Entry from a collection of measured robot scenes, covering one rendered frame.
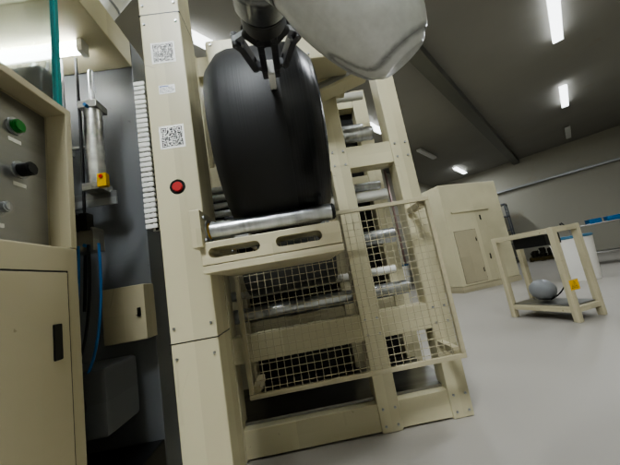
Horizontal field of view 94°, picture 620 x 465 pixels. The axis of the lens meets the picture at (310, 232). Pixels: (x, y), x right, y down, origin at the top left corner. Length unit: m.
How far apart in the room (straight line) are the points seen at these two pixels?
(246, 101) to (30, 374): 0.69
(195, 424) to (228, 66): 0.91
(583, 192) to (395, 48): 12.73
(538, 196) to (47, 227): 12.95
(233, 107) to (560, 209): 12.61
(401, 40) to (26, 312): 0.77
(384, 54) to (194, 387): 0.85
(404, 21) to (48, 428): 0.88
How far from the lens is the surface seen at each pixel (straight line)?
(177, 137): 1.01
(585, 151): 13.22
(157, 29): 1.24
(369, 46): 0.37
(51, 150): 1.00
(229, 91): 0.78
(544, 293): 3.49
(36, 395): 0.81
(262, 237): 0.74
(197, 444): 0.97
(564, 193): 13.04
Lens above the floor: 0.73
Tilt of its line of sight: 9 degrees up
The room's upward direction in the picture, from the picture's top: 10 degrees counter-clockwise
